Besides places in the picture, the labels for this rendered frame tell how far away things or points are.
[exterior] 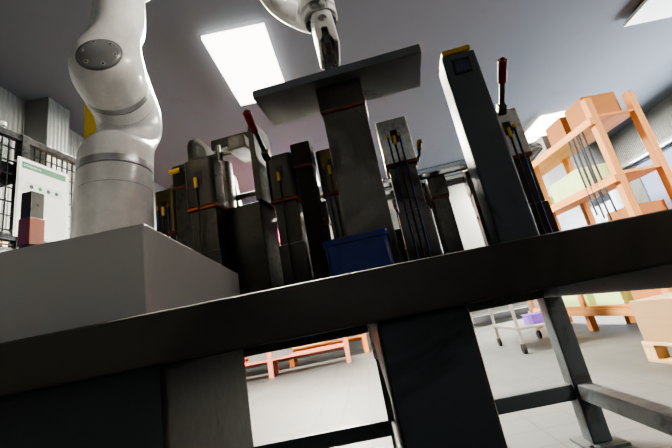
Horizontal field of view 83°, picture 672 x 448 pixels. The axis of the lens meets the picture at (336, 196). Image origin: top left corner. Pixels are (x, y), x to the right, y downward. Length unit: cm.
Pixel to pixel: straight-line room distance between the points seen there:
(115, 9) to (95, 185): 39
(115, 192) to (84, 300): 26
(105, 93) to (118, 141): 9
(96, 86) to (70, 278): 38
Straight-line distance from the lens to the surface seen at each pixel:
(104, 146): 74
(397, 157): 95
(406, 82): 94
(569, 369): 199
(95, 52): 79
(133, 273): 45
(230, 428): 68
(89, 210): 69
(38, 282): 51
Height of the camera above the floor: 67
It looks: 17 degrees up
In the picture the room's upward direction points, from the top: 11 degrees counter-clockwise
